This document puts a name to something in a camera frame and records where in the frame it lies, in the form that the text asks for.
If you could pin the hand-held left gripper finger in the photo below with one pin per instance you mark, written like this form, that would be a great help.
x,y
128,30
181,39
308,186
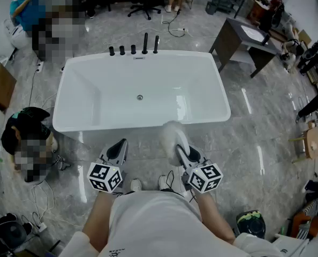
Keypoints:
x,y
106,152
123,155

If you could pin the white sink basin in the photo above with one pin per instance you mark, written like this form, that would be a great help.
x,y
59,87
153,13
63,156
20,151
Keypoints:
x,y
252,33

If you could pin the black bathtub faucet set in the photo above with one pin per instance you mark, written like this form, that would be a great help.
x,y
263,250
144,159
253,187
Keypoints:
x,y
145,43

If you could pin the black basin faucet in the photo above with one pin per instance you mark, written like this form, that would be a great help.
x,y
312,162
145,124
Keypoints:
x,y
266,39

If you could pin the person's right white shoe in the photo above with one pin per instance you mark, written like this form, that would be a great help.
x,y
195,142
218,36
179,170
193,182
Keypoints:
x,y
163,182

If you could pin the small wooden chair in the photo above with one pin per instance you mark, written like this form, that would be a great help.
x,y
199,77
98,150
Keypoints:
x,y
313,143

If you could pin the white box appliance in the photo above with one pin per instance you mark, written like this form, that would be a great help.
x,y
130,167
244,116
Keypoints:
x,y
292,246

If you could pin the black round fan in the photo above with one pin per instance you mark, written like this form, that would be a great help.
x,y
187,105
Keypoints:
x,y
10,234

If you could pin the person's right forearm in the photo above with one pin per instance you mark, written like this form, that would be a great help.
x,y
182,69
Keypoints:
x,y
215,218

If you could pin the person's left forearm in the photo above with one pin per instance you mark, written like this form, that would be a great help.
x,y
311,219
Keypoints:
x,y
98,213

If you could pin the white bathtub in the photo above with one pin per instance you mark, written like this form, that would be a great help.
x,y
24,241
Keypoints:
x,y
137,76

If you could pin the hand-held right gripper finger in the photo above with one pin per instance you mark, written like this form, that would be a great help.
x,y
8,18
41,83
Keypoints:
x,y
183,158
196,157

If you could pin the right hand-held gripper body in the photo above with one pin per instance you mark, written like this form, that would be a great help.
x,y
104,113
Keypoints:
x,y
205,178

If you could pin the white fluffy cleaning cloth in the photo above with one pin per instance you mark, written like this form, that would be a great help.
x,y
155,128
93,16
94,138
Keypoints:
x,y
169,138

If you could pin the black office chair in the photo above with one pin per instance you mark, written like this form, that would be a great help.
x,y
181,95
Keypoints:
x,y
145,8

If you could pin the black faucet knob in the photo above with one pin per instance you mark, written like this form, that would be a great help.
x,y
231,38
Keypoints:
x,y
122,50
111,51
133,49

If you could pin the white power strip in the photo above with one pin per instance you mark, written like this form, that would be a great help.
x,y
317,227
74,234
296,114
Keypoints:
x,y
182,29
40,67

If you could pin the person's white shirt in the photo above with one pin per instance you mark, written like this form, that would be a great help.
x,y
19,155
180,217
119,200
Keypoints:
x,y
153,223

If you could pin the chrome overflow slot plate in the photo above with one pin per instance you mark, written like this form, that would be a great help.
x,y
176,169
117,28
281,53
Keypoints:
x,y
139,58

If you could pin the dark wooden vanity cabinet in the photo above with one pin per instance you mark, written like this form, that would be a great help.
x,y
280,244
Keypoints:
x,y
226,44

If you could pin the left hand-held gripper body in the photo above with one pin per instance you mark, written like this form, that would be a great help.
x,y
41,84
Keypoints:
x,y
104,178

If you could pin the chrome bathtub drain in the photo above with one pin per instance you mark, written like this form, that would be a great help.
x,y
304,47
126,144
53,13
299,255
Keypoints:
x,y
139,97

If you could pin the orange striped case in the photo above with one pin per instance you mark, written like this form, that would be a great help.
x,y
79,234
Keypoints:
x,y
298,223

